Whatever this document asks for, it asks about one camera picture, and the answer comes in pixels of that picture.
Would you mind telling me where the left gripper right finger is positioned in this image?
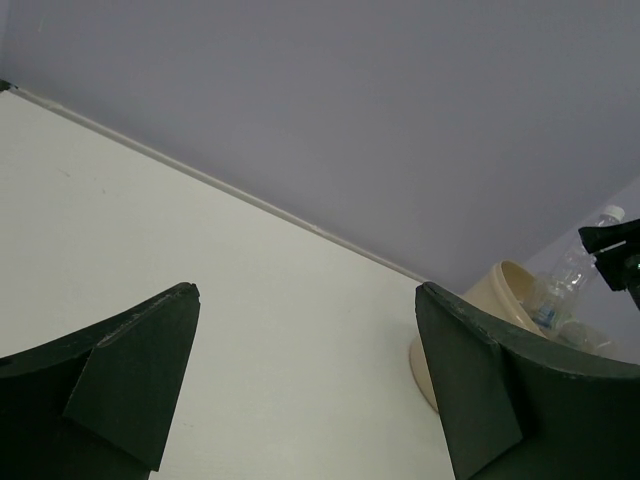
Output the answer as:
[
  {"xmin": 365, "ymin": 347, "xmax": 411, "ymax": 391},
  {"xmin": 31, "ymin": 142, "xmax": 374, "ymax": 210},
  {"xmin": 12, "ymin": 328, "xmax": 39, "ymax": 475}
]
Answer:
[{"xmin": 415, "ymin": 282, "xmax": 639, "ymax": 479}]

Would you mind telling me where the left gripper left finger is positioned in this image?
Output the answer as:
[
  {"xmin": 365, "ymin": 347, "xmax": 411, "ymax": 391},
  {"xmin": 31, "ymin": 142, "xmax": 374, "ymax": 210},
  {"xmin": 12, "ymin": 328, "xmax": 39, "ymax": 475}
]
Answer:
[{"xmin": 1, "ymin": 282, "xmax": 200, "ymax": 479}]

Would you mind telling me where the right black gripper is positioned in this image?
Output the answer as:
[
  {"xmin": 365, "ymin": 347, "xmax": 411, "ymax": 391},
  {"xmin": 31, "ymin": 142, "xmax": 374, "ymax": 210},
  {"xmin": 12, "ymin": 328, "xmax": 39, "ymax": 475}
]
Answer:
[{"xmin": 578, "ymin": 219, "xmax": 640, "ymax": 308}]

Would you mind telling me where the clear bottle without cap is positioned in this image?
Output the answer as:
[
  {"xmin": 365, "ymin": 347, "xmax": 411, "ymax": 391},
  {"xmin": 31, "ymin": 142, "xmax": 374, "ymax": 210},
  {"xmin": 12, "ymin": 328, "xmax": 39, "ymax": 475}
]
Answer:
[{"xmin": 525, "ymin": 233, "xmax": 598, "ymax": 330}]

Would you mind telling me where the beige round bin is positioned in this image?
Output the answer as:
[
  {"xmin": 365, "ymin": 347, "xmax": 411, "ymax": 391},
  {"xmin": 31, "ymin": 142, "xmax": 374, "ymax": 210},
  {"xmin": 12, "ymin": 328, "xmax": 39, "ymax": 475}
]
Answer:
[{"xmin": 408, "ymin": 259, "xmax": 621, "ymax": 414}]

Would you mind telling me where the metal table edge rail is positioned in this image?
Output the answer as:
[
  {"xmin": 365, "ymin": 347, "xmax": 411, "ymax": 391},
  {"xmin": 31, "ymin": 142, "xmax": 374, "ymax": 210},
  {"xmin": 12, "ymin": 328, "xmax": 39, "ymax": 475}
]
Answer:
[{"xmin": 1, "ymin": 79, "xmax": 427, "ymax": 283}]

